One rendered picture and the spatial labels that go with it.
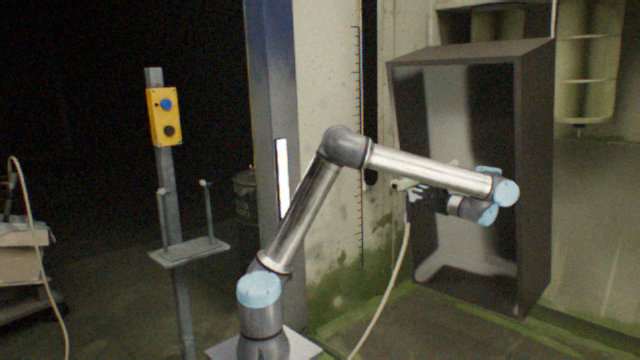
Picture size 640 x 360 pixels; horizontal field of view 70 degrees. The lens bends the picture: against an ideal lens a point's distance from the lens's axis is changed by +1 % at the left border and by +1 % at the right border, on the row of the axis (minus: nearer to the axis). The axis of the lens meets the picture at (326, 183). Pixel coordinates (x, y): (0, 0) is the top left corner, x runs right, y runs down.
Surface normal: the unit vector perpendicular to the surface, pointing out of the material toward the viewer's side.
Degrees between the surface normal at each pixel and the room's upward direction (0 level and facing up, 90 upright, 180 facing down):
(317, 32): 90
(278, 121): 90
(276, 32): 90
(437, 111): 102
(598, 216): 57
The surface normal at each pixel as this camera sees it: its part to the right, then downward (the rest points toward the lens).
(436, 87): -0.68, 0.39
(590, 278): -0.63, -0.37
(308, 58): 0.69, 0.15
